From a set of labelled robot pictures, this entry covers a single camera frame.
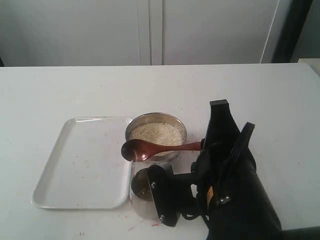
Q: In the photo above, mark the white rectangular tray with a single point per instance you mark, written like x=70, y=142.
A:
x=85, y=169

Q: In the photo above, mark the steel bowl of rice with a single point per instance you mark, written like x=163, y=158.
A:
x=157, y=128

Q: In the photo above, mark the brown wooden spoon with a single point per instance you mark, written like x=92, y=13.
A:
x=137, y=150

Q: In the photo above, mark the white cabinet doors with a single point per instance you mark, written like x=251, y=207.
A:
x=134, y=32

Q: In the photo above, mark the steel cup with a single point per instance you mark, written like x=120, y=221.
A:
x=140, y=195

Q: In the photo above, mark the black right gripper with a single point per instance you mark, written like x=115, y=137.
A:
x=228, y=196

